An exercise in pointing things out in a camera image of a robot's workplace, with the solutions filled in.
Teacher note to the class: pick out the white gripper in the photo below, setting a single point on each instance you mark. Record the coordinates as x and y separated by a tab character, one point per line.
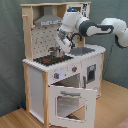
63	41

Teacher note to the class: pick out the small silver toy pot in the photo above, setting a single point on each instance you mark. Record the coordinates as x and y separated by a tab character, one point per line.
54	51

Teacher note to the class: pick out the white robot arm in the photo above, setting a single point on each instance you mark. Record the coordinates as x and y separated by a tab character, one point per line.
74	20

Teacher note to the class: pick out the wooden toy kitchen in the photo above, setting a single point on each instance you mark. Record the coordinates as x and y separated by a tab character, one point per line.
38	78

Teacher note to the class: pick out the grey toy sink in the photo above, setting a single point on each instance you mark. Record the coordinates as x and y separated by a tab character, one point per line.
79	51

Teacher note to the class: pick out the black stovetop red burners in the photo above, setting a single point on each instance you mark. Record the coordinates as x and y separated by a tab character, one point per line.
51	60

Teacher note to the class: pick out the right grey oven knob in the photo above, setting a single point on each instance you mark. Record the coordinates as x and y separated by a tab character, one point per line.
74	69

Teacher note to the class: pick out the grey oven knob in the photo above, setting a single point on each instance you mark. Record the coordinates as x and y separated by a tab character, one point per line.
56	76
74	69

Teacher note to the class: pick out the grey range hood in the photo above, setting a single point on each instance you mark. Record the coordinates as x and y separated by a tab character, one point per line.
48	18

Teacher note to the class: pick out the left grey oven knob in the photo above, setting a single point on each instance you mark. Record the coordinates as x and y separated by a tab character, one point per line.
56	76

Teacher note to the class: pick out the white oven door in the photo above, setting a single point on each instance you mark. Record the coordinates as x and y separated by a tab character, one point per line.
63	101

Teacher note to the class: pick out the white cabinet door grey handle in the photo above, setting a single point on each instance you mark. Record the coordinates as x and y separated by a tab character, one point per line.
91	72

